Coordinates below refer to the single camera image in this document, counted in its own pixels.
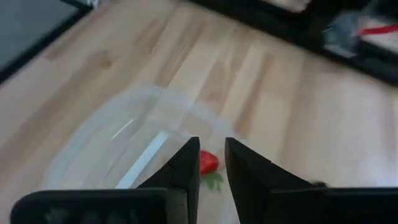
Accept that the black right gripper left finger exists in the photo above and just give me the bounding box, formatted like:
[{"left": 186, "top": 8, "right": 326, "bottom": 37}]
[{"left": 11, "top": 136, "right": 201, "bottom": 224}]

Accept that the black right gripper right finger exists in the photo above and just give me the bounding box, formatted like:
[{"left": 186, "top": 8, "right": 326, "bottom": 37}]
[{"left": 224, "top": 137, "right": 398, "bottom": 224}]

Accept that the red strawberry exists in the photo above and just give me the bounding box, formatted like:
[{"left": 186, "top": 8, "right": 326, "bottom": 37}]
[{"left": 200, "top": 150, "right": 225, "bottom": 192}]

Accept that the clear plastic tupperware container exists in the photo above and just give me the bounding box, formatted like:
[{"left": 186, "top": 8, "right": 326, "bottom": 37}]
[{"left": 40, "top": 85, "right": 249, "bottom": 224}]

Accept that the red bar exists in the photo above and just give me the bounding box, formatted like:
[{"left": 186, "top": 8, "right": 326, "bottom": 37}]
[{"left": 356, "top": 24, "right": 398, "bottom": 37}]

